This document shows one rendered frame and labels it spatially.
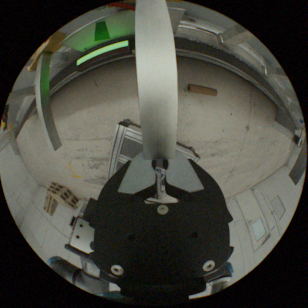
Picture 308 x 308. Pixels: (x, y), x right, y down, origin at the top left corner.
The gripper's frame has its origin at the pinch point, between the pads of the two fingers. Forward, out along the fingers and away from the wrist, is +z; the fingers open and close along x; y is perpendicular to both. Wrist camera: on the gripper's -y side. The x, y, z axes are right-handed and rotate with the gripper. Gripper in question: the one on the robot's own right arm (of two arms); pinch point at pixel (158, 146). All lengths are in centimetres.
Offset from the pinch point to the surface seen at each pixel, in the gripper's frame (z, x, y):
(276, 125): 71, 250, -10
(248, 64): 11.8, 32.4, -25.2
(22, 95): 2, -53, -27
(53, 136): 0.8, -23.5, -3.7
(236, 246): -63, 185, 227
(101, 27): 4.4, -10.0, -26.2
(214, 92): 74, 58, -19
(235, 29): 3.1, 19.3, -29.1
